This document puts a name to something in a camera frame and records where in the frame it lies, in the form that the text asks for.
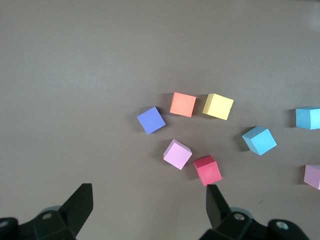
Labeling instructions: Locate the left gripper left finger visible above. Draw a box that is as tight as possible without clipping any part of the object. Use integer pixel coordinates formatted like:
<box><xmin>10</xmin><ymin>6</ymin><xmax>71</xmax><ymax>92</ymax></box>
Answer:
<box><xmin>0</xmin><ymin>183</ymin><xmax>94</xmax><ymax>240</ymax></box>

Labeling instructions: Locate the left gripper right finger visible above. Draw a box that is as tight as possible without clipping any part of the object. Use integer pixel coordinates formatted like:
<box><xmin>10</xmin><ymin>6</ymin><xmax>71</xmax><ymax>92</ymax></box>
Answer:
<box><xmin>198</xmin><ymin>184</ymin><xmax>310</xmax><ymax>240</ymax></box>

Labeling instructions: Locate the light blue foam cube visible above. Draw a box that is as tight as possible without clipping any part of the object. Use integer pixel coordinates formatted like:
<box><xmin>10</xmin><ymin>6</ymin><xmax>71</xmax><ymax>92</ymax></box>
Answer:
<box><xmin>241</xmin><ymin>125</ymin><xmax>278</xmax><ymax>156</ymax></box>
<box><xmin>295</xmin><ymin>106</ymin><xmax>320</xmax><ymax>131</ymax></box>

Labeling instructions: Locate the pink foam cube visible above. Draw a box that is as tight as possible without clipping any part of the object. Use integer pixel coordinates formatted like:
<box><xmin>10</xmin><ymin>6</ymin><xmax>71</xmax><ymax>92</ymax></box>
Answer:
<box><xmin>303</xmin><ymin>164</ymin><xmax>320</xmax><ymax>190</ymax></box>
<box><xmin>163</xmin><ymin>138</ymin><xmax>193</xmax><ymax>171</ymax></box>

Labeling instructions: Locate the red foam cube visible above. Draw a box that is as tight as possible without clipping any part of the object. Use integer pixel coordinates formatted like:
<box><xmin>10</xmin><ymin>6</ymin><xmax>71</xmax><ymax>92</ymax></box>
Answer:
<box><xmin>193</xmin><ymin>155</ymin><xmax>223</xmax><ymax>187</ymax></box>

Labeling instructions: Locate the yellow foam cube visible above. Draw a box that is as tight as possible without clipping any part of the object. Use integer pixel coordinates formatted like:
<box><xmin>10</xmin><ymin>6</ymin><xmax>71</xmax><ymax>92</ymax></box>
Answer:
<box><xmin>202</xmin><ymin>93</ymin><xmax>235</xmax><ymax>121</ymax></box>

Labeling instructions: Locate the orange foam cube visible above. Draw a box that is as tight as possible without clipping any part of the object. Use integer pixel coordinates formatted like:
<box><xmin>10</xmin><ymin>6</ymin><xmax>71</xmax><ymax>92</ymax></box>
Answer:
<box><xmin>169</xmin><ymin>92</ymin><xmax>197</xmax><ymax>118</ymax></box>

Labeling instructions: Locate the purple foam cube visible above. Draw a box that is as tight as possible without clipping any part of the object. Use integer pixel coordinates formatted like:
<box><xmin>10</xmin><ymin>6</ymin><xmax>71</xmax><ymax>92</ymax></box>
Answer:
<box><xmin>136</xmin><ymin>106</ymin><xmax>167</xmax><ymax>135</ymax></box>

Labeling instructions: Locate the brown table mat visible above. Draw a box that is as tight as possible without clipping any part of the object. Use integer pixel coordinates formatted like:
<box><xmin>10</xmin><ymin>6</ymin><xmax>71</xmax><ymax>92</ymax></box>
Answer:
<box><xmin>0</xmin><ymin>0</ymin><xmax>320</xmax><ymax>240</ymax></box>

